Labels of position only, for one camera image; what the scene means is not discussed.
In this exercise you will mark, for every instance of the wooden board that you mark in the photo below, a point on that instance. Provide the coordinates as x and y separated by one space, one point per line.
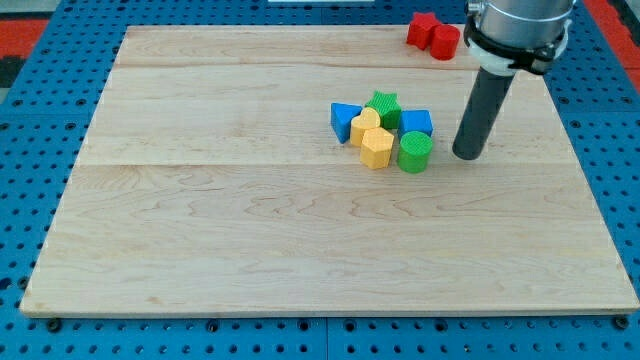
210 183

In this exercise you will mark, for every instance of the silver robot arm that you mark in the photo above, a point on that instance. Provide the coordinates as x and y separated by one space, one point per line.
507 36

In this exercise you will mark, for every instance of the red star block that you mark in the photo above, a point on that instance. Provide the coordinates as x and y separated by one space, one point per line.
421 29

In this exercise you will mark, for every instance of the blue triangle block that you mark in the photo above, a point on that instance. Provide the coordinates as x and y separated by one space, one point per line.
341 117

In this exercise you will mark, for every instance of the blue cube block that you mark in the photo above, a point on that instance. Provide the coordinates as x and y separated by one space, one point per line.
415 120

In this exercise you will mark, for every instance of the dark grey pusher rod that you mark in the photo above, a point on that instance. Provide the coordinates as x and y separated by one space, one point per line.
485 101

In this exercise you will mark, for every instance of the red cylinder block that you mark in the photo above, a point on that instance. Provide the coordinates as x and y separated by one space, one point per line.
444 42

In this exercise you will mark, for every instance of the yellow pentagon block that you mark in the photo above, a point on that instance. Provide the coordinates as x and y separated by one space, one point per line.
376 148

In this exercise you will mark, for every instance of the green star block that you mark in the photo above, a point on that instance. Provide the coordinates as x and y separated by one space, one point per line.
388 108

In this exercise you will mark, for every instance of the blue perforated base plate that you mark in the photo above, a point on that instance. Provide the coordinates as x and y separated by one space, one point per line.
47 111

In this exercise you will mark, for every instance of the yellow heart block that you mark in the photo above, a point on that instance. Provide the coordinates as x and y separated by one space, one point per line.
368 119

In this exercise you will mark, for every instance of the green cylinder block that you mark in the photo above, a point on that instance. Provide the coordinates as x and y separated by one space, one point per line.
414 152

